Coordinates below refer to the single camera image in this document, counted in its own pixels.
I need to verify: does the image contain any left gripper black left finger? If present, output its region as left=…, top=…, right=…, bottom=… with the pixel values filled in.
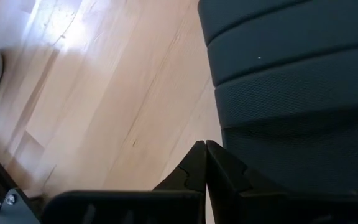
left=152, top=139, right=208, bottom=194

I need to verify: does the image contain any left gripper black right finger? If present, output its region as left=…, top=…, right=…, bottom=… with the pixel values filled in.
left=206, top=139, right=256, bottom=224

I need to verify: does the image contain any black rubber slide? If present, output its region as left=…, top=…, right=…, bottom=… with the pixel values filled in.
left=196, top=0, right=358, bottom=195

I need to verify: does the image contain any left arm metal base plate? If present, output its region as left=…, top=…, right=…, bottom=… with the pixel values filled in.
left=0, top=186, right=42, bottom=224

